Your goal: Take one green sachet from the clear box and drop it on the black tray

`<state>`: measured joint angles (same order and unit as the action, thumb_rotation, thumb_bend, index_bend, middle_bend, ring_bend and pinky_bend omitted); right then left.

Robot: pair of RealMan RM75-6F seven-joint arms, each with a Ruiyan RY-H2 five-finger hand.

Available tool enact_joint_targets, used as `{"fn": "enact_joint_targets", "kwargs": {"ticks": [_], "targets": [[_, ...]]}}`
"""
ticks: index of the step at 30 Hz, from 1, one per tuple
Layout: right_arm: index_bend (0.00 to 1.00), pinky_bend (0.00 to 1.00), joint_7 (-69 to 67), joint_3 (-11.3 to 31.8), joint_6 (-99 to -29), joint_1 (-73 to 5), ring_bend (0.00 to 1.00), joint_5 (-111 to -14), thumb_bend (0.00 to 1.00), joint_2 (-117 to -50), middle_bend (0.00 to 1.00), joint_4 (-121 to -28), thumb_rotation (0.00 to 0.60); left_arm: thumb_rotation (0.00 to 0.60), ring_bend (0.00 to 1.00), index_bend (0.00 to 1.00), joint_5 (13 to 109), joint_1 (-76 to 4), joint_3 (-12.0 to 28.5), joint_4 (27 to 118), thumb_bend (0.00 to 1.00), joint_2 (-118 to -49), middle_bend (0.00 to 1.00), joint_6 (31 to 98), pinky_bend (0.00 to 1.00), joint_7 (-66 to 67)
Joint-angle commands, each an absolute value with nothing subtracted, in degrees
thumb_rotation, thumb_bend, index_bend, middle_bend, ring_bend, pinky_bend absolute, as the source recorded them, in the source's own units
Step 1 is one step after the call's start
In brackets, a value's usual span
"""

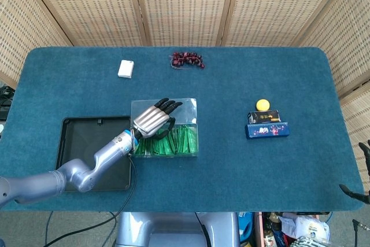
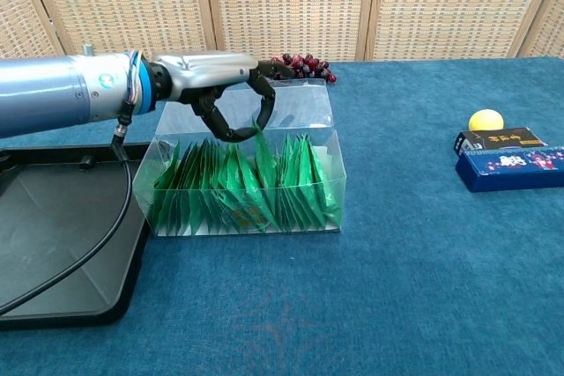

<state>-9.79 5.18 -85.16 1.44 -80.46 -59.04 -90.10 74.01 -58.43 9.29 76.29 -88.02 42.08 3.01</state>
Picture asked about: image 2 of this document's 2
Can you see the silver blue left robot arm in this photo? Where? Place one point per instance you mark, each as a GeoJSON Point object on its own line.
{"type": "Point", "coordinates": [48, 90]}

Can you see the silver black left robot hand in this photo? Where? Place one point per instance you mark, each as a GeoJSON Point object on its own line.
{"type": "Point", "coordinates": [202, 70]}

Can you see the black plastic tray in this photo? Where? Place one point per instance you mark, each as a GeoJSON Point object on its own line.
{"type": "Point", "coordinates": [53, 226]}

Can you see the clear plastic box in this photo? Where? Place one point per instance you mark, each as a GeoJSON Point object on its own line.
{"type": "Point", "coordinates": [304, 107]}

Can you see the black box gold print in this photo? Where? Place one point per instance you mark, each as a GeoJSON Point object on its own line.
{"type": "Point", "coordinates": [498, 140]}

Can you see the dark blue long box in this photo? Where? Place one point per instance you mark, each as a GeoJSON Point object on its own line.
{"type": "Point", "coordinates": [511, 171]}

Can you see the red grape bunch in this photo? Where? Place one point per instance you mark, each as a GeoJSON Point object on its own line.
{"type": "Point", "coordinates": [313, 65]}

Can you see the yellow ball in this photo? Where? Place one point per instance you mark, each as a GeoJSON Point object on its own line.
{"type": "Point", "coordinates": [485, 120]}

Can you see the blue tablecloth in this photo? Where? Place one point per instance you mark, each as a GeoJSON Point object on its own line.
{"type": "Point", "coordinates": [396, 283]}

